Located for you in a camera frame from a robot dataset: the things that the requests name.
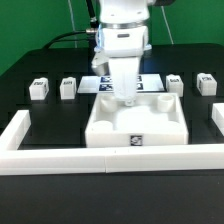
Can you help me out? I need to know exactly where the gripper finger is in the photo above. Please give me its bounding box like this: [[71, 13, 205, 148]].
[[125, 97, 134, 106]]

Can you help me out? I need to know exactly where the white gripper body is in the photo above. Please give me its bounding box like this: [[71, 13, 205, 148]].
[[92, 26, 148, 99]]

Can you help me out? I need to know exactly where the white square tabletop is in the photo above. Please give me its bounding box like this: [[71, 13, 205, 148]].
[[85, 93, 188, 148]]

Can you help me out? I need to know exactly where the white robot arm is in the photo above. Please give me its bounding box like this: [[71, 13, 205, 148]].
[[92, 0, 175, 106]]

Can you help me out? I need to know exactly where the white marker plate with tags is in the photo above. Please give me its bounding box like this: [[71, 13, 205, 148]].
[[78, 74, 164, 93]]

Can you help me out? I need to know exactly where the white U-shaped obstacle fence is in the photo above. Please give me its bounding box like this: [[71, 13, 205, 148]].
[[0, 110, 224, 175]]

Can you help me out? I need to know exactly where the black cable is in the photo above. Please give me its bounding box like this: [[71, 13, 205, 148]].
[[44, 0, 101, 50]]

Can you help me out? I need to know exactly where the white cable right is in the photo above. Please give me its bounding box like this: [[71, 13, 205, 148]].
[[161, 6, 175, 45]]

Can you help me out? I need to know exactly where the white cable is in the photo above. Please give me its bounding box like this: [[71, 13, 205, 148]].
[[161, 6, 175, 45], [67, 0, 78, 49]]

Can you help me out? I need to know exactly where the white cable left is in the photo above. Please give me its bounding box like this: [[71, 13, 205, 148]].
[[67, 0, 78, 49]]

